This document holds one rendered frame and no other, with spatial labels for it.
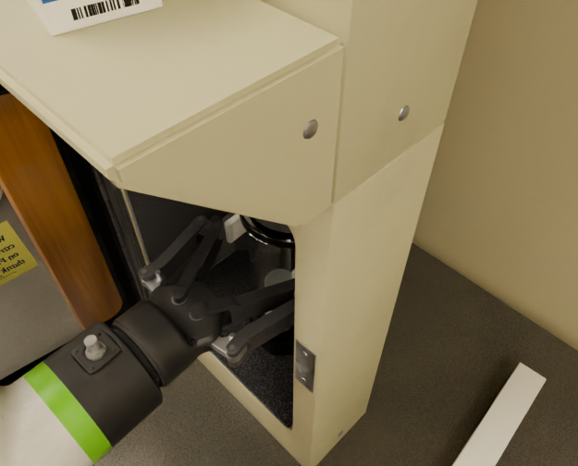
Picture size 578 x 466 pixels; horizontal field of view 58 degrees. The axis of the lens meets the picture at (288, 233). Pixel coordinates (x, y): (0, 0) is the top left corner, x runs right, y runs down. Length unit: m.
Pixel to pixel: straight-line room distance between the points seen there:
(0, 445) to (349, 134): 0.32
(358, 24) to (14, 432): 0.35
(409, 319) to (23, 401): 0.56
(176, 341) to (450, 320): 0.49
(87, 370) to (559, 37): 0.58
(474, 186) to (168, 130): 0.67
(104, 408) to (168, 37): 0.30
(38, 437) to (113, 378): 0.06
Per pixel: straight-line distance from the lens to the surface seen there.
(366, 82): 0.26
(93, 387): 0.44
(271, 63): 0.21
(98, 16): 0.25
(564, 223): 0.78
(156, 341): 0.46
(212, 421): 0.74
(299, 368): 0.48
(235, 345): 0.47
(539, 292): 0.88
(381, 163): 0.31
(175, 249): 0.54
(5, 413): 0.44
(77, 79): 0.22
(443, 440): 0.75
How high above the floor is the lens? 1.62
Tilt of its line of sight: 48 degrees down
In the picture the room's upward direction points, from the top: straight up
